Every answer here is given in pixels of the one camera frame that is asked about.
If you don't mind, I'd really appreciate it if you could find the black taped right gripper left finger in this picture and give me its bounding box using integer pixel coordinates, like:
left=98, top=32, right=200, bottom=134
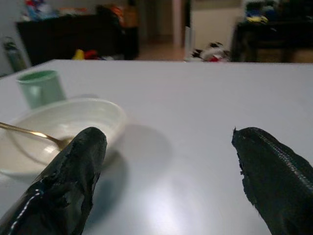
left=0, top=126, right=108, bottom=235

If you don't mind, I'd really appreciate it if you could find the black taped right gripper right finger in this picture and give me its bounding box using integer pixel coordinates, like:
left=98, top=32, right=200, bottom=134
left=231, top=126, right=313, bottom=235

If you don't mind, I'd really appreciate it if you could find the white ceramic bowl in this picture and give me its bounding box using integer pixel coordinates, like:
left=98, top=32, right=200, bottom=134
left=0, top=98, right=128, bottom=178

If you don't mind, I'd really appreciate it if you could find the gold metal spoon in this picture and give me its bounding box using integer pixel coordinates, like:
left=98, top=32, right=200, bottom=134
left=0, top=122, right=74, bottom=149

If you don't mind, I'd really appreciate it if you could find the mint green mug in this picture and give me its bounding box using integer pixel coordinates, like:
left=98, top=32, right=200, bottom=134
left=16, top=70, right=67, bottom=110

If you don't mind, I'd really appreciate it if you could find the yellow and red toy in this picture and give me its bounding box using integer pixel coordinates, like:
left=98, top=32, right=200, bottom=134
left=71, top=48, right=98, bottom=61

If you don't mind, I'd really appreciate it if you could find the green glass bottle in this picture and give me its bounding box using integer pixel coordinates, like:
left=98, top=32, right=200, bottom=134
left=2, top=37, right=27, bottom=73

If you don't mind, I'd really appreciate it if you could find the dark wooden table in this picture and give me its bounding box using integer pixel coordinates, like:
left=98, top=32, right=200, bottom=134
left=231, top=19, right=313, bottom=63

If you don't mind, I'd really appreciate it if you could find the black white plush toy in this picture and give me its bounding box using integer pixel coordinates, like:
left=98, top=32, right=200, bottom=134
left=190, top=42, right=231, bottom=63

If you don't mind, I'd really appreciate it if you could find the dark wooden sideboard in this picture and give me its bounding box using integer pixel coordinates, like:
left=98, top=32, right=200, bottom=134
left=16, top=13, right=139, bottom=66

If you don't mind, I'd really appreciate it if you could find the yellow blue clutter pile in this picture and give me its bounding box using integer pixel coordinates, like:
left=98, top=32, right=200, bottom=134
left=244, top=1, right=313, bottom=25

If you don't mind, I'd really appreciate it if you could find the orange black bag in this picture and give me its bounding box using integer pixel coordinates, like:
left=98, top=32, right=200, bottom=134
left=95, top=4, right=137, bottom=27

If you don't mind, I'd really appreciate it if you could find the colourful clutter pile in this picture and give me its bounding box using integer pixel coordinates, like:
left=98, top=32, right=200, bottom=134
left=21, top=0, right=61, bottom=22

